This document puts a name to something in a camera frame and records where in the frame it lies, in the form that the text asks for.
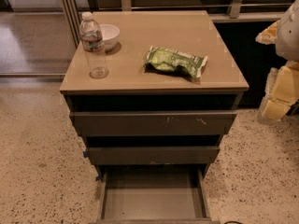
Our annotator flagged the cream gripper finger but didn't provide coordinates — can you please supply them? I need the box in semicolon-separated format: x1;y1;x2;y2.
261;99;291;120

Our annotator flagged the green jalapeno chip bag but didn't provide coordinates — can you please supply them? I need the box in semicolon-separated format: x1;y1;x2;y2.
145;46;208;78

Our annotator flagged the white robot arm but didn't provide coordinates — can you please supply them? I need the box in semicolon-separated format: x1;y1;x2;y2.
255;0;299;125

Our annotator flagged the grey top drawer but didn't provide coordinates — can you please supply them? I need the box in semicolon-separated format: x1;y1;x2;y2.
70;111;236;136

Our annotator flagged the grey drawer cabinet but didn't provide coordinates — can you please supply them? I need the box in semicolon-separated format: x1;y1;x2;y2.
59;10;250;180

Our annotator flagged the open grey bottom drawer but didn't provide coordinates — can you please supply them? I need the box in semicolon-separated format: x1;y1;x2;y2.
93;165;220;224

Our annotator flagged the grey middle drawer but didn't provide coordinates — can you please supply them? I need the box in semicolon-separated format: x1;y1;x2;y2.
84;147;220;165

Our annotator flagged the white ceramic bowl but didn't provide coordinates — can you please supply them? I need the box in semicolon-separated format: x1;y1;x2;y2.
100;24;120;51

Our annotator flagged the clear plastic water bottle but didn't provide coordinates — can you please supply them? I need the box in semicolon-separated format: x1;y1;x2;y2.
79;12;108;78

